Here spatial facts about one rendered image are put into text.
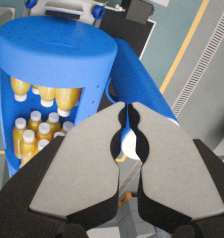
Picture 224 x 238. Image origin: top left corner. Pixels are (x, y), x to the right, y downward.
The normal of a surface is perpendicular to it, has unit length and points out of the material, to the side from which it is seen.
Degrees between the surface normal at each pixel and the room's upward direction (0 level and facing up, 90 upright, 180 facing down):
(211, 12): 0
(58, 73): 4
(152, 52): 0
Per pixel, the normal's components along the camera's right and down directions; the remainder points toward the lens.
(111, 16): 0.18, 0.68
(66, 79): 0.38, 0.68
